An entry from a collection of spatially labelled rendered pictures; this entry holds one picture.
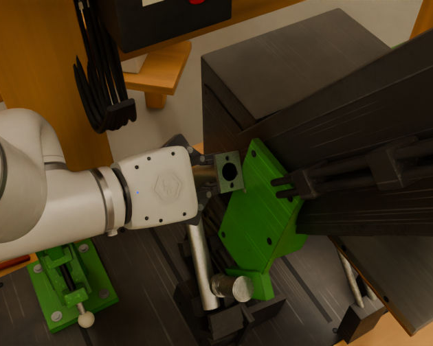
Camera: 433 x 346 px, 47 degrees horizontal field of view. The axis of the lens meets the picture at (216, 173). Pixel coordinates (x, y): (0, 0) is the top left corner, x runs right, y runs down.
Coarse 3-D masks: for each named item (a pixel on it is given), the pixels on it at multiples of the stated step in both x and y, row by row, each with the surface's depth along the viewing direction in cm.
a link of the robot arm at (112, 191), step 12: (96, 168) 62; (108, 168) 62; (108, 180) 61; (108, 192) 60; (120, 192) 61; (108, 204) 60; (120, 204) 60; (108, 216) 60; (120, 216) 61; (108, 228) 61
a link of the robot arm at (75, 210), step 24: (48, 168) 58; (48, 192) 57; (72, 192) 58; (96, 192) 59; (48, 216) 56; (72, 216) 57; (96, 216) 59; (24, 240) 55; (48, 240) 57; (72, 240) 60
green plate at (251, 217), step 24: (264, 144) 68; (264, 168) 67; (240, 192) 73; (264, 192) 68; (240, 216) 74; (264, 216) 69; (288, 216) 64; (240, 240) 76; (264, 240) 70; (288, 240) 72; (240, 264) 77; (264, 264) 72
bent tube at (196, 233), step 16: (224, 160) 70; (208, 176) 73; (224, 176) 74; (240, 176) 71; (224, 192) 70; (192, 240) 82; (192, 256) 83; (208, 256) 83; (208, 272) 82; (208, 288) 82; (208, 304) 82
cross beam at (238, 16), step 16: (240, 0) 96; (256, 0) 98; (272, 0) 100; (288, 0) 102; (304, 0) 105; (240, 16) 99; (192, 32) 96; (208, 32) 98; (144, 48) 92; (160, 48) 94; (0, 96) 84
